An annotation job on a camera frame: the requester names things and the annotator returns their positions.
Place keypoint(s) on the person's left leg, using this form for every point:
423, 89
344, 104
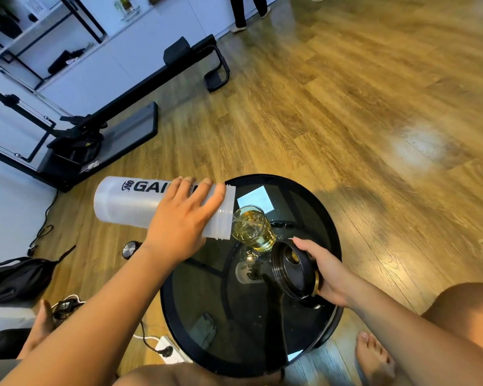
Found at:
185, 377

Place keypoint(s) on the small black metal cup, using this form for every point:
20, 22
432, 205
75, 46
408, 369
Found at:
131, 250

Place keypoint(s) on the black bag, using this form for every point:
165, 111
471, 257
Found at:
62, 60

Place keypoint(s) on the small black object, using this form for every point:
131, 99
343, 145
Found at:
282, 225

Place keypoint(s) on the translucent white shaker bottle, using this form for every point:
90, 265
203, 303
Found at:
120, 200

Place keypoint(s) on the white power strip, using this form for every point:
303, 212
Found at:
179, 356

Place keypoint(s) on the person's left foot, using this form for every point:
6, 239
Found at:
40, 329

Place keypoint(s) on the small picture frame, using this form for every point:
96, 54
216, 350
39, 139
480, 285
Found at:
125, 5

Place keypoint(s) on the round black glass side table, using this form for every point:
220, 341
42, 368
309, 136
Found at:
241, 317

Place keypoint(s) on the white low cabinet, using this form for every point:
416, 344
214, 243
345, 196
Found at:
145, 28

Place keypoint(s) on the person's left hand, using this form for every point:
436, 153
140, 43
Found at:
177, 225

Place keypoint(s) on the person's left little finger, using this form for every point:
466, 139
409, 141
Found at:
172, 192

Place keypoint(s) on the glass of yellow drink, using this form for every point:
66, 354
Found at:
253, 233

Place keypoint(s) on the person's right foot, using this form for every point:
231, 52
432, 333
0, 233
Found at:
372, 357

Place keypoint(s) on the person's right leg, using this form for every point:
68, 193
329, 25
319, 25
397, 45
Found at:
467, 313

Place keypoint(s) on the person's right forearm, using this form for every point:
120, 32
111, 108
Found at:
406, 341

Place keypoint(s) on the white shelf with black frame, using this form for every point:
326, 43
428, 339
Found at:
28, 34

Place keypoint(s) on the person's left forearm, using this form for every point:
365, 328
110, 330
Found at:
84, 329

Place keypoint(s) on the person's right hand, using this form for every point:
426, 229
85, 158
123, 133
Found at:
336, 277

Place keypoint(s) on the person's left middle finger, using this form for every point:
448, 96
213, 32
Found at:
201, 193

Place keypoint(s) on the black cushion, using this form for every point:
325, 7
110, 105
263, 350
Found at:
4, 343

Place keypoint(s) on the green potted plant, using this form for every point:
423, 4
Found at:
0, 16

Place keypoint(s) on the black backpack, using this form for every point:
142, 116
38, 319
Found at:
20, 279

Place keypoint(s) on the black shaker lid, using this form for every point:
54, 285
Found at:
294, 277

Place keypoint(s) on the person's leg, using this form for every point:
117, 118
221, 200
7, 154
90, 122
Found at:
185, 377
467, 313

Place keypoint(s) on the person's foot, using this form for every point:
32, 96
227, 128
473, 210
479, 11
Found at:
40, 329
372, 357

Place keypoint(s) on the black rowing machine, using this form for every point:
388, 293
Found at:
137, 124

